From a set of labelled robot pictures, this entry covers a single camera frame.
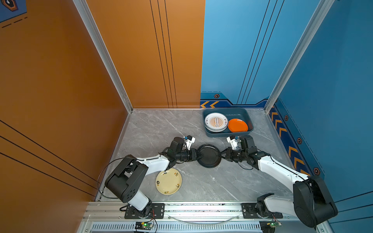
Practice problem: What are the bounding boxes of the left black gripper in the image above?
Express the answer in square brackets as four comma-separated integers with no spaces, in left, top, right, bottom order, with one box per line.
[175,149,205,162]

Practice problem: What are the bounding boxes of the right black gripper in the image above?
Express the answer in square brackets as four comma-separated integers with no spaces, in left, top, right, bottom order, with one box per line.
[217,147,248,163]

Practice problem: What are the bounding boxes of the black plate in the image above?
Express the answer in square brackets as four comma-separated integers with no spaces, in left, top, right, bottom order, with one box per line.
[197,144,221,169]

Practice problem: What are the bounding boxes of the orange plate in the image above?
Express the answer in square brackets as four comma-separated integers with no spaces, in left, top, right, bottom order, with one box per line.
[228,118,249,133]

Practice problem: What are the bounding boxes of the sunburst plate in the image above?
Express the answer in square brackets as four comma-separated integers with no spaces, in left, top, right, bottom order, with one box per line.
[204,113,228,133]

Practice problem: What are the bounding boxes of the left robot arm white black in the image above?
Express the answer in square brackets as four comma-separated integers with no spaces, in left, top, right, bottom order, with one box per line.
[105,136,197,217]

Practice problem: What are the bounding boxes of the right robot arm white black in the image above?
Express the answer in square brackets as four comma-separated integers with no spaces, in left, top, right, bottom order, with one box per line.
[220,136,338,228]

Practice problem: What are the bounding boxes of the teal plastic bin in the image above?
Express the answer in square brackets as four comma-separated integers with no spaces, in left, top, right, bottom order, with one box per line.
[203,107,254,137]

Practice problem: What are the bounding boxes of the cream yellow plate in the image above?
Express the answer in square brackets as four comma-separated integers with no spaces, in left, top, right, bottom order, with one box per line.
[155,168,182,195]

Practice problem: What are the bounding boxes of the right circuit board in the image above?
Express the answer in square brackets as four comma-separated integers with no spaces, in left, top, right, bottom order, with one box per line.
[260,221,282,233]

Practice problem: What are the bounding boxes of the circuit board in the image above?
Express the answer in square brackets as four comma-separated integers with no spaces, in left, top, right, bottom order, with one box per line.
[134,221,155,233]
[260,221,282,233]

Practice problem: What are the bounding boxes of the left circuit board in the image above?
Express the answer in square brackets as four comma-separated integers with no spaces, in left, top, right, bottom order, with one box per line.
[134,221,155,233]

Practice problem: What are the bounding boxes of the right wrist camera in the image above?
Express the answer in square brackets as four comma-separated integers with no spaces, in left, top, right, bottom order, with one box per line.
[226,135,240,150]

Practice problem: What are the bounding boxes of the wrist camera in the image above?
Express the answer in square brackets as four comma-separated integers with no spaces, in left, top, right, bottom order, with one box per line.
[226,135,240,150]
[184,135,195,150]

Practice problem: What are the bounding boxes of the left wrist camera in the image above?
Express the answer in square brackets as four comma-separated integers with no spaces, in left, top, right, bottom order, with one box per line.
[184,135,195,150]

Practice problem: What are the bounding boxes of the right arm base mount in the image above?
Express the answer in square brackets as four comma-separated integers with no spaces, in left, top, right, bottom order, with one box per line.
[241,203,283,219]

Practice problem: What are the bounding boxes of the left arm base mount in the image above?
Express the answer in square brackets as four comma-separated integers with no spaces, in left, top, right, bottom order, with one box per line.
[124,203,165,219]

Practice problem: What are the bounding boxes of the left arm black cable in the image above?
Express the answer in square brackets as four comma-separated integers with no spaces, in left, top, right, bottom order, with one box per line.
[97,157,126,200]

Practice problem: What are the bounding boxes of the aluminium rail frame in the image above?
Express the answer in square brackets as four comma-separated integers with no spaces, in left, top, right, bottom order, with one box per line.
[77,201,333,233]

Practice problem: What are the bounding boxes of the right aluminium corner post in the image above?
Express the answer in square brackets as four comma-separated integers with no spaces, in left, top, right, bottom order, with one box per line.
[264,0,335,114]

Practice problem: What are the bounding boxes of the aluminium corner post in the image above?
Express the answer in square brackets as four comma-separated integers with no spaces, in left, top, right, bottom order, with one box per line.
[264,0,335,114]
[73,0,133,114]

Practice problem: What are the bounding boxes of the left aluminium corner post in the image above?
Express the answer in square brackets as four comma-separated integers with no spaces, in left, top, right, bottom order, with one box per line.
[73,0,133,114]

